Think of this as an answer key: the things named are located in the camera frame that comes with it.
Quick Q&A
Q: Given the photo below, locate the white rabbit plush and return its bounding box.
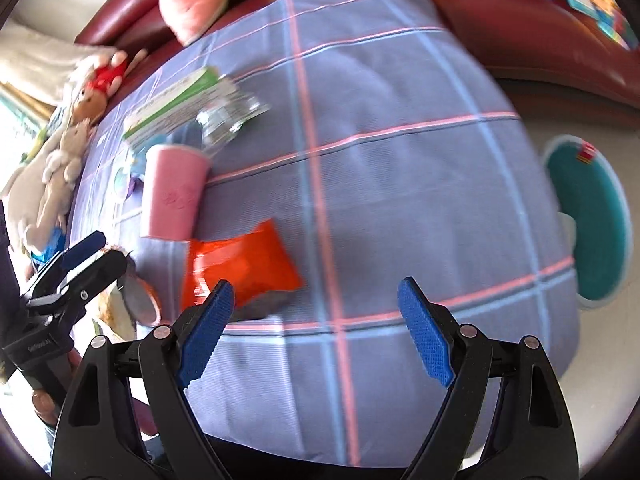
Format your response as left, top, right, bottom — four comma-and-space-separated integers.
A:
1, 119, 92, 255

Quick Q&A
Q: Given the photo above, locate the pink tissue pack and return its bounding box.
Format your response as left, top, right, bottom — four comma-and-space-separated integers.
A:
140, 144, 210, 242

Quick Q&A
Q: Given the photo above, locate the white blanket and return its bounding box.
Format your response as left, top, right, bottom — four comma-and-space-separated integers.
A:
1, 20, 116, 106

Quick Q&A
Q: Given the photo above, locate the clear crinkled plastic wrapper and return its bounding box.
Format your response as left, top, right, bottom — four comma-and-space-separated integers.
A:
196, 92, 270, 157

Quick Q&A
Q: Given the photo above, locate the green white medicine box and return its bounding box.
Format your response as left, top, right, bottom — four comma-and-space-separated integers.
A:
122, 66, 238, 151

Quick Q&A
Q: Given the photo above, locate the plaid grey tablecloth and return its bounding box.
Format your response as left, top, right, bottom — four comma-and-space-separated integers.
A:
70, 0, 579, 467

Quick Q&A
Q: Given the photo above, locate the red leather sofa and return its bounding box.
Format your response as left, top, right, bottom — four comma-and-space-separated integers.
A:
75, 0, 639, 107

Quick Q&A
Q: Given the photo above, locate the orange red snack bag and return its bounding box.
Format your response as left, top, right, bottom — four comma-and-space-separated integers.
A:
181, 219, 304, 313

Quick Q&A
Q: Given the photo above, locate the white foil lid red rim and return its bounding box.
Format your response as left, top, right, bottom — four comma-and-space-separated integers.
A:
117, 255, 160, 327

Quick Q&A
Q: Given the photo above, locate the person's left hand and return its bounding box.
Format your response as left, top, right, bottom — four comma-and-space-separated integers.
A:
32, 349, 81, 428

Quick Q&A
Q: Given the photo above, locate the brown teddy bear red shirt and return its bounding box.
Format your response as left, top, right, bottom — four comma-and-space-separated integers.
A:
70, 49, 148, 126

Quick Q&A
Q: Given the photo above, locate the teal trash bin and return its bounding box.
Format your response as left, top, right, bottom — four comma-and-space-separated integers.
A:
542, 134, 634, 309

